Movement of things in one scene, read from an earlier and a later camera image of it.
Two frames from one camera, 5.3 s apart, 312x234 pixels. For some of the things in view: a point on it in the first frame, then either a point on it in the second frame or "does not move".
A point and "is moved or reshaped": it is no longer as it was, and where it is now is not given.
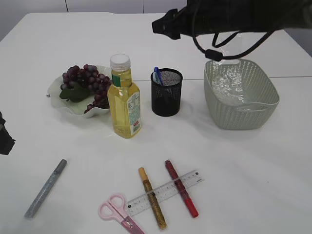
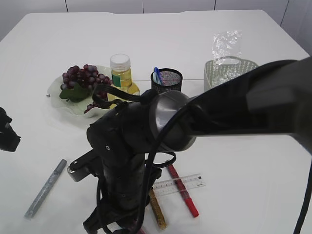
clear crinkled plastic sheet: [227, 75] is moved or reshaped
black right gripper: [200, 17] to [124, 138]
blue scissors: [157, 77] does not move
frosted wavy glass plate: [55, 82] does not move
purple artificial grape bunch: [76, 82] does not move
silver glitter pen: [45, 189] does not move
